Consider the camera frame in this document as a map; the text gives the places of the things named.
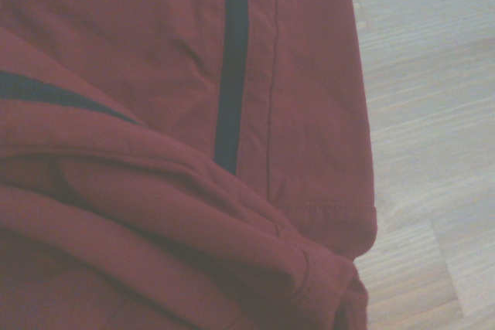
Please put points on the rust red shorts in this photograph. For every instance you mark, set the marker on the rust red shorts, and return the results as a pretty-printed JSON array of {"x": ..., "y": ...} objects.
[{"x": 154, "y": 152}]

